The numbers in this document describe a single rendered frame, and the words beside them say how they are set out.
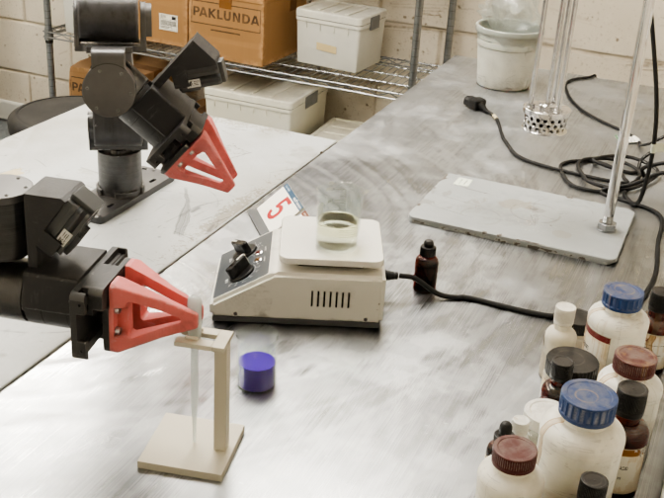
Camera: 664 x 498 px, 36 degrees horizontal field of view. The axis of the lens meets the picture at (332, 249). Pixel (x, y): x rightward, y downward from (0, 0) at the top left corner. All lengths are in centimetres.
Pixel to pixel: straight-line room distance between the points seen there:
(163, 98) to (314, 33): 233
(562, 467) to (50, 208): 48
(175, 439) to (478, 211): 69
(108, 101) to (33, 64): 345
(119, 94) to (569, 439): 58
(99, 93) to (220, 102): 249
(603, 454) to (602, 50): 274
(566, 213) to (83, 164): 75
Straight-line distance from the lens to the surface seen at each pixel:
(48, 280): 90
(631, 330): 109
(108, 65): 111
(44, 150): 172
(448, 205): 152
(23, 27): 455
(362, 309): 117
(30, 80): 460
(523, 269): 137
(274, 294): 116
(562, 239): 145
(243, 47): 348
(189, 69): 117
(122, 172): 148
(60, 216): 89
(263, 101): 350
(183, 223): 143
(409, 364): 113
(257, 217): 144
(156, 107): 118
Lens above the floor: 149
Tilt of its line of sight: 25 degrees down
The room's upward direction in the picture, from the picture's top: 4 degrees clockwise
